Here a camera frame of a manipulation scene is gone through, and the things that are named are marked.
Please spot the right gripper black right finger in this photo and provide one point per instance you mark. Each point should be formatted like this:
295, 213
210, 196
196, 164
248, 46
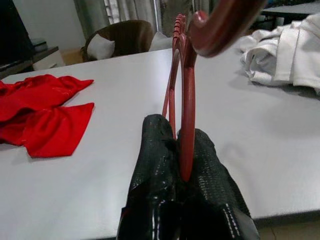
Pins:
212, 200

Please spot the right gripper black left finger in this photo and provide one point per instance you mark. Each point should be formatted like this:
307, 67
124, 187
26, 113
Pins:
152, 175

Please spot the red plastic hanger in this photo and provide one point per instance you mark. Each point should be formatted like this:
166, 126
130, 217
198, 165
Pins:
188, 112

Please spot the red shirt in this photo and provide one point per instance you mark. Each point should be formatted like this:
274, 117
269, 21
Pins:
45, 120

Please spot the white pillow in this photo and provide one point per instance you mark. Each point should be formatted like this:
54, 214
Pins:
157, 41
100, 47

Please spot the brown round chair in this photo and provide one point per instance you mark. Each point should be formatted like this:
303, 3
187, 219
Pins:
130, 37

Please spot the television stand with white drawers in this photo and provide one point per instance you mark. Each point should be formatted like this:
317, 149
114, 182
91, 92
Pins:
47, 58

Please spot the grey patterned curtain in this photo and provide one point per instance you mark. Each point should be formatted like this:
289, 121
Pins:
140, 10

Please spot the small grey box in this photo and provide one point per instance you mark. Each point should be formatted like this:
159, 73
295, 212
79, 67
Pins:
40, 45

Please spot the crumpled white garment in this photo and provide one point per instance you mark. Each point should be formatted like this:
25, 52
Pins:
305, 50

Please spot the black television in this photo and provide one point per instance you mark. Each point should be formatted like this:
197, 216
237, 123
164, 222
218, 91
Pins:
12, 37

